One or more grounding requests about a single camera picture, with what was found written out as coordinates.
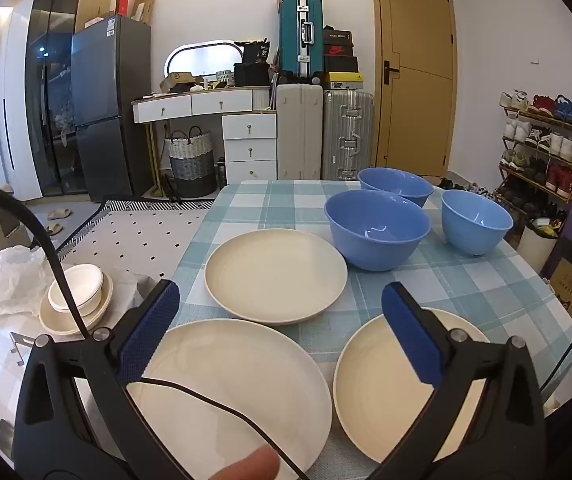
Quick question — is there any cream suitcase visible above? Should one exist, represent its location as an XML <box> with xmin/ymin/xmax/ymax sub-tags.
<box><xmin>276</xmin><ymin>83</ymin><xmax>324</xmax><ymax>181</ymax></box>

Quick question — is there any yellow and black box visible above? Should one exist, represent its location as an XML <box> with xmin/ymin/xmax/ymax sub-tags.
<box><xmin>326</xmin><ymin>72</ymin><xmax>364</xmax><ymax>91</ymax></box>

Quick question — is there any black and white patterned rug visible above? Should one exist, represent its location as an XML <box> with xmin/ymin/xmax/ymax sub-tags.
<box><xmin>56</xmin><ymin>200</ymin><xmax>217</xmax><ymax>267</ymax></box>

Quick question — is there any woven laundry basket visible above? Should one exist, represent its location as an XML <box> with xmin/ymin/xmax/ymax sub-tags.
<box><xmin>166</xmin><ymin>126</ymin><xmax>217</xmax><ymax>198</ymax></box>

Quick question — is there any plain black shoe box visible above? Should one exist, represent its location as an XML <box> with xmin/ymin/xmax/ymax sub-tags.
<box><xmin>323</xmin><ymin>56</ymin><xmax>359</xmax><ymax>74</ymax></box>

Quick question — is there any white wardrobe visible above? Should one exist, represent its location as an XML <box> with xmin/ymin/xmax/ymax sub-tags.
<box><xmin>0</xmin><ymin>7</ymin><xmax>44</xmax><ymax>201</ymax></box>

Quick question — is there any crumpled clear plastic wrap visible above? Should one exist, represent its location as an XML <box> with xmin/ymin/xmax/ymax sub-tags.
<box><xmin>0</xmin><ymin>246</ymin><xmax>62</xmax><ymax>322</ymax></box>

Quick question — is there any small light blue bowl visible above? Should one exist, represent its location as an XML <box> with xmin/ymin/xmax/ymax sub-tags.
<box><xmin>441</xmin><ymin>189</ymin><xmax>514</xmax><ymax>257</ymax></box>

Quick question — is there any oval mirror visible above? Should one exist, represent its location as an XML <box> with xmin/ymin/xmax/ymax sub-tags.
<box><xmin>165</xmin><ymin>37</ymin><xmax>244</xmax><ymax>80</ymax></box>

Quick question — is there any cream round plate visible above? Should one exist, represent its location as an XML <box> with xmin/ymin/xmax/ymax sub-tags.
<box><xmin>204</xmin><ymin>230</ymin><xmax>348</xmax><ymax>326</ymax></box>
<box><xmin>125</xmin><ymin>319</ymin><xmax>333</xmax><ymax>480</ymax></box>
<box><xmin>333</xmin><ymin>308</ymin><xmax>489</xmax><ymax>463</ymax></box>

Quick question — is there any metal bracket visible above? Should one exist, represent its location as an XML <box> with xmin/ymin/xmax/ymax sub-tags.
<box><xmin>10</xmin><ymin>332</ymin><xmax>47</xmax><ymax>368</ymax></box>

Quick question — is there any teal suitcase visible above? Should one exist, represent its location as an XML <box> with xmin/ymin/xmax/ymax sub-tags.
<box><xmin>278</xmin><ymin>0</ymin><xmax>324</xmax><ymax>85</ymax></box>

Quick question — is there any thick black cable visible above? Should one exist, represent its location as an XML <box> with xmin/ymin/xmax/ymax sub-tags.
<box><xmin>0</xmin><ymin>176</ymin><xmax>94</xmax><ymax>341</ymax></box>

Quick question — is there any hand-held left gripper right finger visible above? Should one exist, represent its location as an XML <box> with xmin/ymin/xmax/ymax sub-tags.
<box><xmin>366</xmin><ymin>281</ymin><xmax>549</xmax><ymax>480</ymax></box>

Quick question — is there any thin black cable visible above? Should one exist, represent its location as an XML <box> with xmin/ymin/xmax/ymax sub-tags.
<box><xmin>128</xmin><ymin>379</ymin><xmax>309</xmax><ymax>478</ymax></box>
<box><xmin>540</xmin><ymin>305</ymin><xmax>572</xmax><ymax>393</ymax></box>

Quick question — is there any silver suitcase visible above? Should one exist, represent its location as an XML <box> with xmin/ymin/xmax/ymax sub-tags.
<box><xmin>322</xmin><ymin>89</ymin><xmax>376</xmax><ymax>181</ymax></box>

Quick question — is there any yellow wooden door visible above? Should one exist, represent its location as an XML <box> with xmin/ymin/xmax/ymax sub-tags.
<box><xmin>371</xmin><ymin>0</ymin><xmax>454</xmax><ymax>178</ymax></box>

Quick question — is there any stacked cream bowls and plate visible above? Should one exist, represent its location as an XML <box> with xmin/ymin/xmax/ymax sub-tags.
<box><xmin>40</xmin><ymin>272</ymin><xmax>114</xmax><ymax>336</ymax></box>

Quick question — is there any large blue bowl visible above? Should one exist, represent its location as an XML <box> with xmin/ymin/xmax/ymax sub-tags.
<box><xmin>357</xmin><ymin>167</ymin><xmax>435</xmax><ymax>208</ymax></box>
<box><xmin>324</xmin><ymin>190</ymin><xmax>432</xmax><ymax>272</ymax></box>

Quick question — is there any white trash bin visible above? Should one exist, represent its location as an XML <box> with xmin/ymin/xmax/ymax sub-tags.
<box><xmin>516</xmin><ymin>217</ymin><xmax>562</xmax><ymax>263</ymax></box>

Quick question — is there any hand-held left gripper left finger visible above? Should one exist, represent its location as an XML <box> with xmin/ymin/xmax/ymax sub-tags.
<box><xmin>12</xmin><ymin>279</ymin><xmax>189</xmax><ymax>480</ymax></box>

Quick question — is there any white vanity desk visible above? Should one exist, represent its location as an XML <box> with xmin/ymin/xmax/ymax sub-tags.
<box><xmin>132</xmin><ymin>85</ymin><xmax>278</xmax><ymax>182</ymax></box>

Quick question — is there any person's left hand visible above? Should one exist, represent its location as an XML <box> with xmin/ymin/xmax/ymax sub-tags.
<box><xmin>205</xmin><ymin>444</ymin><xmax>283</xmax><ymax>480</ymax></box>

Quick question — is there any dark grey refrigerator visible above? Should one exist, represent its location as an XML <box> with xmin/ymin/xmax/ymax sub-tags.
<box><xmin>71</xmin><ymin>14</ymin><xmax>152</xmax><ymax>203</ymax></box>

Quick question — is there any open cardboard box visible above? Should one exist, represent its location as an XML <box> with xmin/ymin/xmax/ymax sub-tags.
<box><xmin>160</xmin><ymin>72</ymin><xmax>202</xmax><ymax>93</ymax></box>

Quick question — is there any black shoe box white label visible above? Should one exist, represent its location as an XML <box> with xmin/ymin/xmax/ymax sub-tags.
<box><xmin>323</xmin><ymin>27</ymin><xmax>356</xmax><ymax>46</ymax></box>

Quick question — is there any small cream bowl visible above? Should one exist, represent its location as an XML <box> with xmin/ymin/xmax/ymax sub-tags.
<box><xmin>48</xmin><ymin>264</ymin><xmax>104</xmax><ymax>313</ymax></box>

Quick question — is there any teal checked tablecloth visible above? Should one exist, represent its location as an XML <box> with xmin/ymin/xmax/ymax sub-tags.
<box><xmin>126</xmin><ymin>179</ymin><xmax>572</xmax><ymax>480</ymax></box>

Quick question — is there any dark glass cabinet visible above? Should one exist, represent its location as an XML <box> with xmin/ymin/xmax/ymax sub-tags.
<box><xmin>26</xmin><ymin>0</ymin><xmax>89</xmax><ymax>198</ymax></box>

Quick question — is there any black paper bag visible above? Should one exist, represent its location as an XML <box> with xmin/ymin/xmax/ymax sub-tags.
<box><xmin>243</xmin><ymin>40</ymin><xmax>272</xmax><ymax>66</ymax></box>

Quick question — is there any pile of scattered shoes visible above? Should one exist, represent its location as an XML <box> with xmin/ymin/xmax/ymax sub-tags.
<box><xmin>436</xmin><ymin>176</ymin><xmax>497</xmax><ymax>200</ymax></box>

